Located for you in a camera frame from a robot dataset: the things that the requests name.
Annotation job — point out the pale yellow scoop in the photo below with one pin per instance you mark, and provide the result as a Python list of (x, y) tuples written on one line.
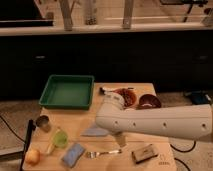
[(50, 148)]

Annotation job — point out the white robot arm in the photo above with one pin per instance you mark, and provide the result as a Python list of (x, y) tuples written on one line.
[(185, 122)]

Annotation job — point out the silver metal fork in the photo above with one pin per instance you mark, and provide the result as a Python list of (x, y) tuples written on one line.
[(94, 154)]

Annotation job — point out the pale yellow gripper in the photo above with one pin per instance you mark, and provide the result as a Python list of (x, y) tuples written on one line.
[(120, 139)]

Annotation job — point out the green plastic cup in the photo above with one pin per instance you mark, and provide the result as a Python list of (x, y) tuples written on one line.
[(60, 139)]

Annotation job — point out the black rectangular scrub block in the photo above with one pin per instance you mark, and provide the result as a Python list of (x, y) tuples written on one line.
[(145, 153)]

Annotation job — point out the green plastic tray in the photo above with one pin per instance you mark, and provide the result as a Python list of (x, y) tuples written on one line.
[(68, 92)]

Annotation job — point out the small metal cup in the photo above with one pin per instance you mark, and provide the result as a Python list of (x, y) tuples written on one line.
[(43, 123)]

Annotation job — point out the yellow onion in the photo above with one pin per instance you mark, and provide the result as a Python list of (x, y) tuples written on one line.
[(32, 156)]

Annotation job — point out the light blue towel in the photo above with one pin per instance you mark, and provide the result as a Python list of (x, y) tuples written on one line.
[(95, 131)]

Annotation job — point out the dark red bowl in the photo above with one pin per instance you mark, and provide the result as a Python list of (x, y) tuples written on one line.
[(148, 101)]

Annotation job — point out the orange bowl with food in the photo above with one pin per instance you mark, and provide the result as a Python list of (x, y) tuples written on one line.
[(128, 95)]

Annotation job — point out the blue sponge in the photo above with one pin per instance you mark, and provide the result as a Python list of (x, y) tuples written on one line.
[(73, 154)]

